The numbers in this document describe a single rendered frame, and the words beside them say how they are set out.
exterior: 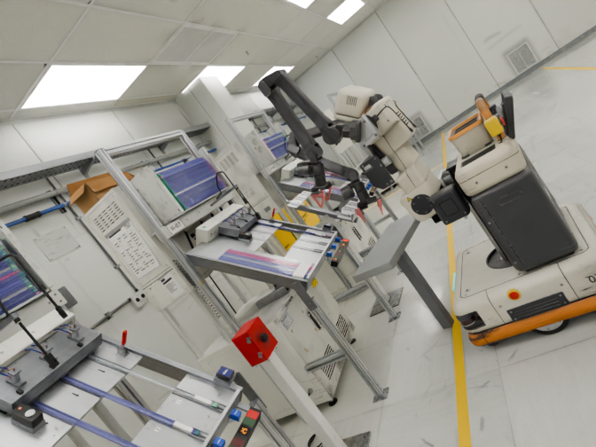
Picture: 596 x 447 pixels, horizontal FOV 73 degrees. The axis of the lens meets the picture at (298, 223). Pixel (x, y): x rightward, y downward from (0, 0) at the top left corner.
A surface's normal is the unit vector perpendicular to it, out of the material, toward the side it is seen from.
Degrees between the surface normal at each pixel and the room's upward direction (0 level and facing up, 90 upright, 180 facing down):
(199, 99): 90
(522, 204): 90
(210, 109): 90
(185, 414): 47
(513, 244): 90
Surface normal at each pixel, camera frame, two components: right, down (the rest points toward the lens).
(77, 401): 0.14, -0.90
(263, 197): -0.31, 0.34
